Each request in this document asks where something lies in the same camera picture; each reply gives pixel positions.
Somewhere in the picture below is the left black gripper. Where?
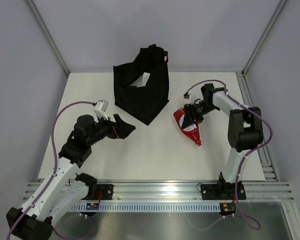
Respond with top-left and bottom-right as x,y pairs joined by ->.
87,113 -> 135,146

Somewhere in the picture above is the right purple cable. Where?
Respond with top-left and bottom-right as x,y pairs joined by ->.
183,79 -> 274,231

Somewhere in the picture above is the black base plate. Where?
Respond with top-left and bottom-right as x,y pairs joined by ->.
87,184 -> 114,201
200,181 -> 247,201

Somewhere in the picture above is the black canvas bag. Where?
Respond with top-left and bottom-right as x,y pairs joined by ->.
113,44 -> 170,126

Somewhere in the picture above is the red dish soap bottle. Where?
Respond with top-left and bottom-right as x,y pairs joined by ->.
173,108 -> 202,147

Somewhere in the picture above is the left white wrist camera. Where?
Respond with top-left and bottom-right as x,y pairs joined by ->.
93,100 -> 109,120

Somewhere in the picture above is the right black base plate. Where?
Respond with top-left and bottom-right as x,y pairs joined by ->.
200,181 -> 247,201

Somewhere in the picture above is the aluminium mounting rail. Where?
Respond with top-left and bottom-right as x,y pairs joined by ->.
22,181 -> 295,202

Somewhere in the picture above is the white frosted bottle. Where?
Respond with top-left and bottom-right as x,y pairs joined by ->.
130,72 -> 151,88

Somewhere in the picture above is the white slotted cable duct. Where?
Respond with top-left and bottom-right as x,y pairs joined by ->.
68,202 -> 221,213

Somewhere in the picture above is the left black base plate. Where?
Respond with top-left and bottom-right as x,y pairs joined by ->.
87,184 -> 114,201

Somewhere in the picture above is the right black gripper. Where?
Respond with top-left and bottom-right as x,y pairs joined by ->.
182,101 -> 217,129

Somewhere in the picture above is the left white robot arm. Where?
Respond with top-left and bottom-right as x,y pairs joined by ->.
6,114 -> 136,240

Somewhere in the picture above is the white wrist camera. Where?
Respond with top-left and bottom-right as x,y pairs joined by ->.
183,92 -> 192,100
93,100 -> 109,120

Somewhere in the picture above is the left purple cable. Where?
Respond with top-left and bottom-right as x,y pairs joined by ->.
6,101 -> 97,240

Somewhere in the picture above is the purple cable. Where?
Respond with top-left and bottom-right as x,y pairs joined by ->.
183,79 -> 274,231
6,101 -> 97,240

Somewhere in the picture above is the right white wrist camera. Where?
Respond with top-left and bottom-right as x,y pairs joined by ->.
183,92 -> 192,100

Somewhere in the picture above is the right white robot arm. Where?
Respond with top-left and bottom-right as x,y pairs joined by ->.
173,80 -> 264,201

